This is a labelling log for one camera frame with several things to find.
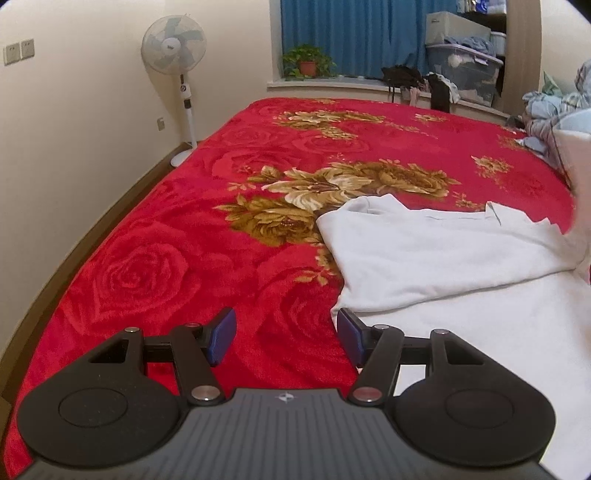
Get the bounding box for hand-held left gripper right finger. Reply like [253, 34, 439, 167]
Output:
[337, 308, 489, 408]

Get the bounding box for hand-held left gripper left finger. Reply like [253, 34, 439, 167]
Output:
[87, 307, 238, 408]

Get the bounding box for white shirt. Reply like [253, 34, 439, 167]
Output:
[316, 128, 591, 478]

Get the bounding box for blue clothes pile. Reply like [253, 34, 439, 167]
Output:
[445, 37, 497, 58]

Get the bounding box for red floral blanket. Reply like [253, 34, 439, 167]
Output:
[0, 97, 578, 480]

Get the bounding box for white window sill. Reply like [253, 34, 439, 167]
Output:
[266, 76, 513, 116]

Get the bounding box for black bag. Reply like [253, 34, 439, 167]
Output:
[381, 65, 423, 103]

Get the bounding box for small white cloth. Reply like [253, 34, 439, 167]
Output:
[441, 74, 462, 103]

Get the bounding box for green potted plant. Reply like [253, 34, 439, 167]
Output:
[281, 44, 338, 81]

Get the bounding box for clear plastic storage box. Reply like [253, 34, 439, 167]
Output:
[425, 42, 505, 109]

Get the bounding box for white standing fan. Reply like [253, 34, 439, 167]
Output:
[141, 14, 207, 168]

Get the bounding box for blue plaid duvet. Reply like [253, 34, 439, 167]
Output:
[522, 60, 591, 176]

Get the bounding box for blue curtain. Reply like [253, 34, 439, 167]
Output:
[280, 0, 462, 79]

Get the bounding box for light green cloth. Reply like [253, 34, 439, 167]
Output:
[542, 71, 565, 97]

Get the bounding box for grey box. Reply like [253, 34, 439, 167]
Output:
[425, 11, 492, 47]

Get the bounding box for wooden shelf unit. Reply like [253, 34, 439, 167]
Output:
[455, 0, 543, 116]

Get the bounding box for packets on shelf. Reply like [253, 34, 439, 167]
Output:
[457, 0, 506, 14]

